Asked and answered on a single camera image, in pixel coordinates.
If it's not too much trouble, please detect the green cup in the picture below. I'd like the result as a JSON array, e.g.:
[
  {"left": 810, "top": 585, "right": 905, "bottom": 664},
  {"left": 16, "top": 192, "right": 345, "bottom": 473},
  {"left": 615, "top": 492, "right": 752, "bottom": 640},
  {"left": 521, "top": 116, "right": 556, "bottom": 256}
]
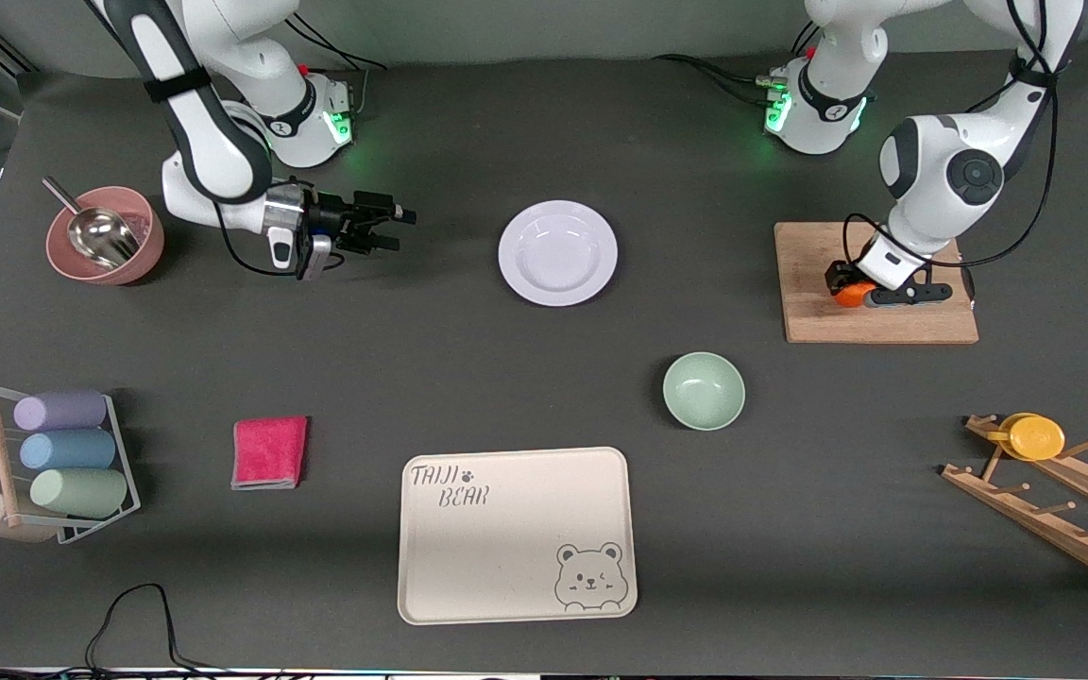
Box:
[{"left": 30, "top": 468, "right": 128, "bottom": 519}]

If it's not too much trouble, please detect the pale green bowl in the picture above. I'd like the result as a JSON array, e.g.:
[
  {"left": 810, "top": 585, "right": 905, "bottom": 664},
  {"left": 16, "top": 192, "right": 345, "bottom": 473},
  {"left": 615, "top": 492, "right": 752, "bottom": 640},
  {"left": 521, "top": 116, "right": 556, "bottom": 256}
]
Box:
[{"left": 662, "top": 351, "right": 747, "bottom": 432}]

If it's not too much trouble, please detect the black right base cable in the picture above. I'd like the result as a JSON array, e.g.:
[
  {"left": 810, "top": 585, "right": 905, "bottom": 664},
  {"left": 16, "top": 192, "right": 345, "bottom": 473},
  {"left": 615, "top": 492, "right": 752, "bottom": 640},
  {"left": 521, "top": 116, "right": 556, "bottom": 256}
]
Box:
[{"left": 284, "top": 14, "right": 389, "bottom": 119}]

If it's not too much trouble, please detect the wooden mug rack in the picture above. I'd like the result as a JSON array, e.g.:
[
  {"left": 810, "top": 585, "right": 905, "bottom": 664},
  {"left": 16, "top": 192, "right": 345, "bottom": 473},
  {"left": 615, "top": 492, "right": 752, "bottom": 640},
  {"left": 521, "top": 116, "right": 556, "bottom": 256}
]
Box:
[{"left": 941, "top": 414, "right": 1088, "bottom": 594}]

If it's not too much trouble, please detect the pink folded cloth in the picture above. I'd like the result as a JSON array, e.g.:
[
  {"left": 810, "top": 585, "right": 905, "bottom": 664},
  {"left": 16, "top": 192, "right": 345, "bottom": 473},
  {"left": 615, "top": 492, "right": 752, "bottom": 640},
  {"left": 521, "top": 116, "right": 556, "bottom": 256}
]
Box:
[{"left": 230, "top": 416, "right": 310, "bottom": 491}]

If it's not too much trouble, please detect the black base cable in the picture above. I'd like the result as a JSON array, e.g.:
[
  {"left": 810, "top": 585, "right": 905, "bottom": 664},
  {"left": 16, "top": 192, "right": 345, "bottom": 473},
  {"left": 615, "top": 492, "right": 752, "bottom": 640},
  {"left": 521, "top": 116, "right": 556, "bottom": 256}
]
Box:
[
  {"left": 653, "top": 19, "right": 795, "bottom": 105},
  {"left": 284, "top": 14, "right": 389, "bottom": 119}
]

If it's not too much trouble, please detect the metal scoop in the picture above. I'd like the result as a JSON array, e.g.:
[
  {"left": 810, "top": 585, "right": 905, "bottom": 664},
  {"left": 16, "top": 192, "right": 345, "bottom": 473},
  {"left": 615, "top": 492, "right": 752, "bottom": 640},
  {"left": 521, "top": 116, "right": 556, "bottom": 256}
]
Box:
[{"left": 42, "top": 176, "right": 142, "bottom": 270}]

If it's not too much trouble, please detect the white round plate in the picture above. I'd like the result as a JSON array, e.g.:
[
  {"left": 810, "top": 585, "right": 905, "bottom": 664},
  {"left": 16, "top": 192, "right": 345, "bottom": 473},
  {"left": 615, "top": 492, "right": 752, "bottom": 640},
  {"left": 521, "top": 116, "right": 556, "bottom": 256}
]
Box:
[{"left": 498, "top": 199, "right": 620, "bottom": 308}]

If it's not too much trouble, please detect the pink bowl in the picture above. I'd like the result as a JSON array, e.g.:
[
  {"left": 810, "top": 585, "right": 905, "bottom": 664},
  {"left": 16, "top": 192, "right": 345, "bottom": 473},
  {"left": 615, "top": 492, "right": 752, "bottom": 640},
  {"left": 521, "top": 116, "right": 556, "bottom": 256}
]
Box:
[{"left": 45, "top": 185, "right": 166, "bottom": 286}]

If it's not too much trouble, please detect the wooden cutting board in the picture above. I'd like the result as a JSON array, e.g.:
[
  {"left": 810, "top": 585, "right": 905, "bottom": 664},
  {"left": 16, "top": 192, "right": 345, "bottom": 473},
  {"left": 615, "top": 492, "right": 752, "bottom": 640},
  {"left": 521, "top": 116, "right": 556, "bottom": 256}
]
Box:
[{"left": 774, "top": 221, "right": 980, "bottom": 345}]

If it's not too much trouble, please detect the purple cup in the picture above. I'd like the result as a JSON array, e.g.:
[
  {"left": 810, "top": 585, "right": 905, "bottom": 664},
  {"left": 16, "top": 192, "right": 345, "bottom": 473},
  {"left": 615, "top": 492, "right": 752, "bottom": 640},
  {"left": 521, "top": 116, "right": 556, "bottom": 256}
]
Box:
[{"left": 13, "top": 389, "right": 109, "bottom": 433}]

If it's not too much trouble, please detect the black left base cable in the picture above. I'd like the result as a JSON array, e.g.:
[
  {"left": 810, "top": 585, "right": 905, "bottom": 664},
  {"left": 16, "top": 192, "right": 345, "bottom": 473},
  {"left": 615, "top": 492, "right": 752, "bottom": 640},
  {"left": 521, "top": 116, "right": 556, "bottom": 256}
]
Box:
[{"left": 653, "top": 19, "right": 795, "bottom": 105}]

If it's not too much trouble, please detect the white wire cup rack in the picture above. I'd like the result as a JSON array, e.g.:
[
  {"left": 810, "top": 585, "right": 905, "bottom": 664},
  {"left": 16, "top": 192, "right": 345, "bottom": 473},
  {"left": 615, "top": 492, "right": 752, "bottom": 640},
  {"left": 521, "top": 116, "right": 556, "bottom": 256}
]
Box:
[{"left": 0, "top": 380, "right": 142, "bottom": 546}]

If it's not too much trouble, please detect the blue cup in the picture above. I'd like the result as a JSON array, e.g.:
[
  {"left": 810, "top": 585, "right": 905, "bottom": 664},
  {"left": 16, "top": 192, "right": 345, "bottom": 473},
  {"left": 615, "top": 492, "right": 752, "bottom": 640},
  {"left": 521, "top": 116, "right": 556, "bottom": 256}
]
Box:
[{"left": 19, "top": 430, "right": 117, "bottom": 471}]

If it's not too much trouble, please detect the beige bear print tray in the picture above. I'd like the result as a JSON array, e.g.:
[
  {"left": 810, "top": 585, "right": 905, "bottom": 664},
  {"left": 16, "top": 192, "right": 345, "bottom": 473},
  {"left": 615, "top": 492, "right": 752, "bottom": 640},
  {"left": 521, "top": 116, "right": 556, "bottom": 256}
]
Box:
[{"left": 398, "top": 447, "right": 639, "bottom": 626}]

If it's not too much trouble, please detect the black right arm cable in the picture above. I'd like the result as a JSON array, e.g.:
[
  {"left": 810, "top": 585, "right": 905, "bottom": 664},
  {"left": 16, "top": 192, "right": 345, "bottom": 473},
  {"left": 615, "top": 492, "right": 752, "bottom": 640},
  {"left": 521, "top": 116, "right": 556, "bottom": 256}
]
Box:
[{"left": 213, "top": 203, "right": 337, "bottom": 280}]

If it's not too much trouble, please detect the black cable loop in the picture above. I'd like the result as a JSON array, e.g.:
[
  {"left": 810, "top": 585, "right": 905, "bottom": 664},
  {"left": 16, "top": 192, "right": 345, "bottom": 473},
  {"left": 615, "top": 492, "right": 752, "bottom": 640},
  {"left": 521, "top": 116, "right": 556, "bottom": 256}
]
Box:
[{"left": 86, "top": 583, "right": 224, "bottom": 676}]

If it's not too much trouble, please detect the yellow mug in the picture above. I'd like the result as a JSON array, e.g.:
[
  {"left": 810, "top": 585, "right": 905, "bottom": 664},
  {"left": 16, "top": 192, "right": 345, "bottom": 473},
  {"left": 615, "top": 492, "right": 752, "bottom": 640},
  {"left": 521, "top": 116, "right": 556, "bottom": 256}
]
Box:
[{"left": 986, "top": 413, "right": 1066, "bottom": 462}]

